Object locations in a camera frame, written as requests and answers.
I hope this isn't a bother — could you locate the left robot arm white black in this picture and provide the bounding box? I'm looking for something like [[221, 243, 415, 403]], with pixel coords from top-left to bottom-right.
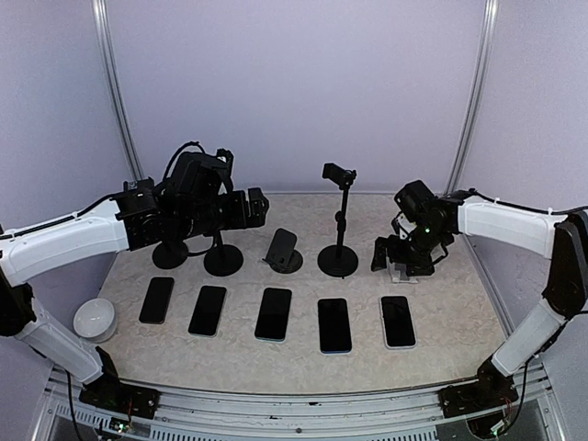
[[1, 141, 269, 412]]

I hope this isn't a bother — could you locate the front aluminium rail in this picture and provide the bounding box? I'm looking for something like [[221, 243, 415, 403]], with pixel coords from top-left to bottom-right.
[[25, 362, 571, 440]]

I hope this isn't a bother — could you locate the aluminium frame post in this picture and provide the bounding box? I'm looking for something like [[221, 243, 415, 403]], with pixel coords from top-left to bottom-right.
[[92, 0, 144, 182], [445, 0, 500, 194]]

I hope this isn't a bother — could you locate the white bowl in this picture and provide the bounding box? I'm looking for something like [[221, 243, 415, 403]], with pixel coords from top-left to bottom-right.
[[73, 298, 117, 344]]

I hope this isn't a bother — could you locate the black round-base stand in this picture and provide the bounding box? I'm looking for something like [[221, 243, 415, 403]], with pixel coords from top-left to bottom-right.
[[203, 232, 244, 277]]

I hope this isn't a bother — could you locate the tall black phone stand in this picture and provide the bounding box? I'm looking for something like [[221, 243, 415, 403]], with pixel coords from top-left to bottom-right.
[[122, 176, 190, 270]]

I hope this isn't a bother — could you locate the white small phone stand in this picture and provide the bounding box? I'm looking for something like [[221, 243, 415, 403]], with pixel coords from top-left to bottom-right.
[[388, 263, 418, 284]]

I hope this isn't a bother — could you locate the phone with white edge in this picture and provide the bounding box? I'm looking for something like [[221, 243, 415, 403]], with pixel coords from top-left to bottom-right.
[[254, 288, 292, 342], [188, 286, 227, 337]]

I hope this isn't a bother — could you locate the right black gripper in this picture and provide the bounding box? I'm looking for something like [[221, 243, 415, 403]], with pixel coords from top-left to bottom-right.
[[370, 220, 448, 276]]

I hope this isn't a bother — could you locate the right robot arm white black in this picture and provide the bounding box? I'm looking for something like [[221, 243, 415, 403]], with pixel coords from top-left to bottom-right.
[[371, 180, 587, 417]]

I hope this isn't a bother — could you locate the landscape phone white case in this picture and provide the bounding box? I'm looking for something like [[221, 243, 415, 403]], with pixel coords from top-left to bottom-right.
[[380, 296, 416, 349]]

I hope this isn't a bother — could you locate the blue phone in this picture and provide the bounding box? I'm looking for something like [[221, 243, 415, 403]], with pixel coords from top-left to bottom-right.
[[318, 298, 352, 354]]

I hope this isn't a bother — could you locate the black phone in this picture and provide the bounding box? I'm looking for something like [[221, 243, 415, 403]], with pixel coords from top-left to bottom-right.
[[139, 277, 175, 324]]

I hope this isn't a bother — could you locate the low black stand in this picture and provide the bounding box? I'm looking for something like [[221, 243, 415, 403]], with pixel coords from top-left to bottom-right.
[[263, 228, 303, 274]]

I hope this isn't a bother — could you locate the left aluminium frame post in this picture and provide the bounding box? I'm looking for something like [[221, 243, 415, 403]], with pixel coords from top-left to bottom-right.
[[92, 0, 144, 182]]

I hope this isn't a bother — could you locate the right aluminium frame post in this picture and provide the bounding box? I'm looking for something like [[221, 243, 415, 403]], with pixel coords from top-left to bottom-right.
[[445, 0, 500, 194]]

